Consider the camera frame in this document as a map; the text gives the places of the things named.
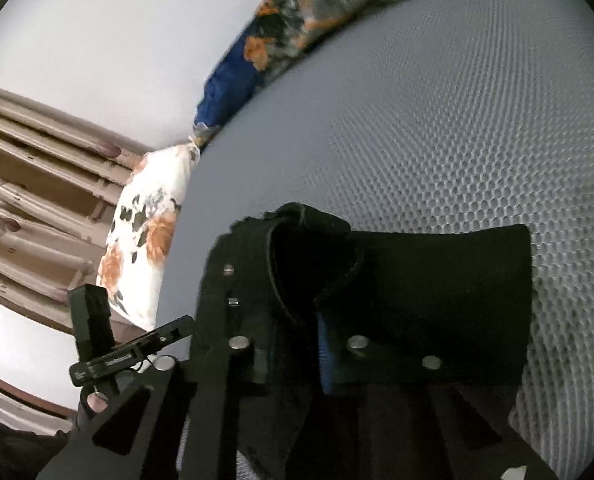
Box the grey mesh mattress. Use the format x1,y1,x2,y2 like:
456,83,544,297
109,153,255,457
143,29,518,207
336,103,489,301
154,0,594,480

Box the white floral pillow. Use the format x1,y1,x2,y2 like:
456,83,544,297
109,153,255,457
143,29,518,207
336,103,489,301
97,142,200,333

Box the brown wooden headboard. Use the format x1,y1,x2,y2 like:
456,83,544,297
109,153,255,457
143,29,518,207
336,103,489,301
0,82,150,421

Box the person's left hand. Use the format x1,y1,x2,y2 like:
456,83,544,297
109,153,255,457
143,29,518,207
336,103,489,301
74,391,113,433

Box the dark pants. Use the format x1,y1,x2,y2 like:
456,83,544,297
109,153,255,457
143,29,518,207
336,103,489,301
197,202,534,480

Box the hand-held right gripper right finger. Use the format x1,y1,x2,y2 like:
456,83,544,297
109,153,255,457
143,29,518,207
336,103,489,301
318,317,560,480

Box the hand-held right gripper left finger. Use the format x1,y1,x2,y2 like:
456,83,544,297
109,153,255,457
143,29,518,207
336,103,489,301
36,257,270,480

